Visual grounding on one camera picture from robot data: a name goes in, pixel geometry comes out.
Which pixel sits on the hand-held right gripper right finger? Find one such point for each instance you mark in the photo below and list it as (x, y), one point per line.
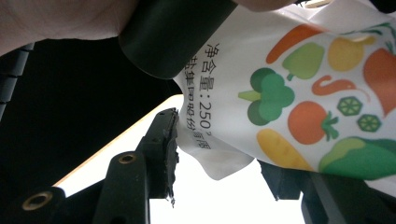
(283, 182)

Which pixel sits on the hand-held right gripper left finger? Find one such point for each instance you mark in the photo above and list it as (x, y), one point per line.
(160, 149)

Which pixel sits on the white and blue salt bag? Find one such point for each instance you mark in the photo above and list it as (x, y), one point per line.
(236, 46)

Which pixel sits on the wooden table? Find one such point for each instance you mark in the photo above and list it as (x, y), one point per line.
(118, 138)

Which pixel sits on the white table mat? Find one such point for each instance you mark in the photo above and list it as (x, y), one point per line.
(211, 202)

